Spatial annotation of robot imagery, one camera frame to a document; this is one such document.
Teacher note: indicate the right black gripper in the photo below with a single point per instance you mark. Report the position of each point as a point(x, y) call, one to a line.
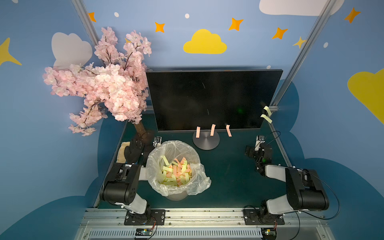
point(256, 153)

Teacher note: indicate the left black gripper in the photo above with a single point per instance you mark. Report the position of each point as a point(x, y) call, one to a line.
point(139, 148)

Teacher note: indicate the pink sticky note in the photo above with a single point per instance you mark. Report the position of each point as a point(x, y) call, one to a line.
point(228, 130)
point(198, 132)
point(212, 132)

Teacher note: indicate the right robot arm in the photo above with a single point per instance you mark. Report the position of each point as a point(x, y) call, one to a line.
point(304, 189)

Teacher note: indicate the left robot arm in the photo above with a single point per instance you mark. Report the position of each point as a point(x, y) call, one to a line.
point(121, 184)

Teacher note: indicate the lower yellow sticky note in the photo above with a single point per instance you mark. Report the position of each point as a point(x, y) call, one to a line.
point(268, 119)

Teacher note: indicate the black computer monitor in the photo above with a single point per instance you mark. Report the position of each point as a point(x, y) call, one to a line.
point(183, 101)

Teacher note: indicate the round grey monitor base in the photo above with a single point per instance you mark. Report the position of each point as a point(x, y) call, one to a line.
point(206, 141)

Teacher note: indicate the black glove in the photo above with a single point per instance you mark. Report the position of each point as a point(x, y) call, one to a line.
point(133, 152)

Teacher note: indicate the beige cloth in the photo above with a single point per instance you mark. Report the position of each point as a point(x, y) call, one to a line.
point(121, 159)

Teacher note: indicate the bin with clear plastic bag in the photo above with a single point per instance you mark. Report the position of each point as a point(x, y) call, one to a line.
point(174, 170)

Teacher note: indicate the pink cherry blossom tree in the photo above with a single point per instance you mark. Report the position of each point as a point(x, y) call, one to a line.
point(120, 86)

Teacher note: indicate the right circuit board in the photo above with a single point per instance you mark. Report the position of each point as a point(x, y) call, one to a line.
point(269, 234)

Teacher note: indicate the circuit board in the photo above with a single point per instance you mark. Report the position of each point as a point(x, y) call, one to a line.
point(269, 234)
point(144, 233)

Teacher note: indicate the left circuit board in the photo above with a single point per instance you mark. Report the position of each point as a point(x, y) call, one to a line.
point(144, 233)

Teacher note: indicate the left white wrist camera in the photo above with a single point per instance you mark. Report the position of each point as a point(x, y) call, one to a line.
point(157, 141)

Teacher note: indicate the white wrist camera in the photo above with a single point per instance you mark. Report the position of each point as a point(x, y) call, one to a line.
point(259, 140)
point(157, 141)

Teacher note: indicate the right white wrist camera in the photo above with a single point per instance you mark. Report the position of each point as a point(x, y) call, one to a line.
point(259, 140)

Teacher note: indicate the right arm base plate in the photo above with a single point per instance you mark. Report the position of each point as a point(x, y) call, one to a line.
point(256, 217)

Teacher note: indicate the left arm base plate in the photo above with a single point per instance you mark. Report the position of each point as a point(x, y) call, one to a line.
point(149, 218)

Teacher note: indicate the aluminium front rail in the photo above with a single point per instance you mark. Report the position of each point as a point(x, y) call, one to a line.
point(199, 224)

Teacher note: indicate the left aluminium frame post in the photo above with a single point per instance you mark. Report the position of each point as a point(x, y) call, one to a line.
point(86, 20)

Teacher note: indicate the aluminium frame post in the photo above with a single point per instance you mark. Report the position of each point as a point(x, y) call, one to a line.
point(311, 39)
point(86, 20)

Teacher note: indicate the right aluminium frame post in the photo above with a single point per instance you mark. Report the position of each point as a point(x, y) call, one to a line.
point(311, 39)

